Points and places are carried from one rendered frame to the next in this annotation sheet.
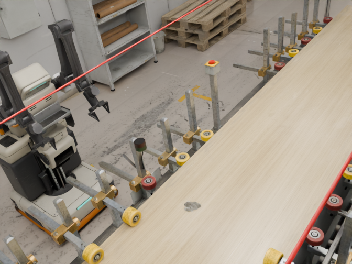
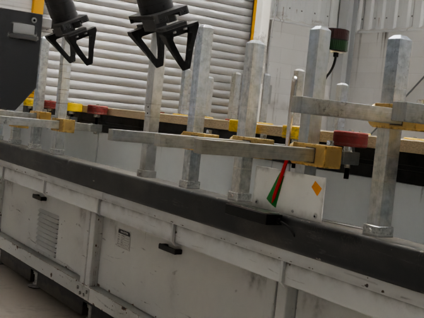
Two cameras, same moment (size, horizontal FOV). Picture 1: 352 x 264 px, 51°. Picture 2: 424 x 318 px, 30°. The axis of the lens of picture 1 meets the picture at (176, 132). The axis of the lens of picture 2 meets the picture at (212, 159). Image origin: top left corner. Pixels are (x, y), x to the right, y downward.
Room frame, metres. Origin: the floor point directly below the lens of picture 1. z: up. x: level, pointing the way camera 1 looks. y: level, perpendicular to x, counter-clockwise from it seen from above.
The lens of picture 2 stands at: (1.37, 2.06, 0.91)
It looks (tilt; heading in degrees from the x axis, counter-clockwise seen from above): 3 degrees down; 283
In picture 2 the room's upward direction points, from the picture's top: 6 degrees clockwise
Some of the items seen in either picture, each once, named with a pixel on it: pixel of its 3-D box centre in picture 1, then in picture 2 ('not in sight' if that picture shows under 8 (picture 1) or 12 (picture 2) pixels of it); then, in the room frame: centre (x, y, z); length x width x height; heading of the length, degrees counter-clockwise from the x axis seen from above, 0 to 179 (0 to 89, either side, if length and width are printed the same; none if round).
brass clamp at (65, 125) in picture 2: (264, 69); (62, 125); (2.63, -0.80, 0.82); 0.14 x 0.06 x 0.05; 136
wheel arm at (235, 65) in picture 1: (256, 69); (48, 124); (2.66, -0.74, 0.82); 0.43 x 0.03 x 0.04; 46
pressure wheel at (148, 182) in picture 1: (150, 187); (348, 154); (1.48, 0.19, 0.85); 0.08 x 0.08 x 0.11
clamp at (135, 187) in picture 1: (141, 180); (314, 154); (1.55, 0.24, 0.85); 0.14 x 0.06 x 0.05; 136
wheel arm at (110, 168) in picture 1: (125, 176); (281, 153); (1.61, 0.33, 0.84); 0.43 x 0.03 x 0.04; 46
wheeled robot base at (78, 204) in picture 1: (64, 193); not in sight; (2.29, 1.02, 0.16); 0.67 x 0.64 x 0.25; 46
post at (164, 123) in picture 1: (169, 150); (246, 134); (1.75, 0.06, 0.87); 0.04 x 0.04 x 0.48; 46
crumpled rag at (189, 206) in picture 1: (191, 205); not in sight; (1.24, -0.02, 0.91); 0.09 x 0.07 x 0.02; 73
